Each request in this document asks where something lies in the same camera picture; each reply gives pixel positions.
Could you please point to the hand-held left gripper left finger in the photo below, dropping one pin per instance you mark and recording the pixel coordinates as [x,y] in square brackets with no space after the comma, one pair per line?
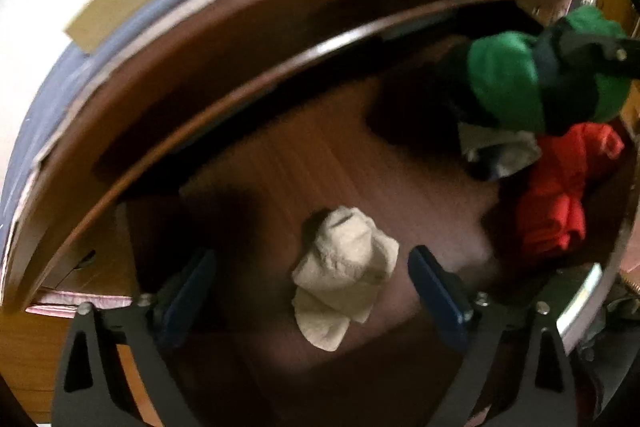
[185,297]

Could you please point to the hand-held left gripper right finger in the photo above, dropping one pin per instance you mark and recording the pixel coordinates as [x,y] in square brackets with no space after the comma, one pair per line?
[440,302]

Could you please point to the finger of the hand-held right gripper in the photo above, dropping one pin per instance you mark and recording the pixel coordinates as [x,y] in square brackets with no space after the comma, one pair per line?
[600,52]

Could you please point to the green underwear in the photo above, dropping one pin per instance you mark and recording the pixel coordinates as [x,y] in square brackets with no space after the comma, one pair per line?
[505,77]

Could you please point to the beige fuzzy underwear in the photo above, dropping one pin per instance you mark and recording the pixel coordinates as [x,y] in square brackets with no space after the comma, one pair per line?
[345,257]

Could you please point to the red underwear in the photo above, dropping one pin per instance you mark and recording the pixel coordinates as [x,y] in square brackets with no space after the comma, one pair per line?
[550,207]

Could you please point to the pink patterned cloth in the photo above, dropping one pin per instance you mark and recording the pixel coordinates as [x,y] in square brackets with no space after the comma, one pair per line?
[75,307]

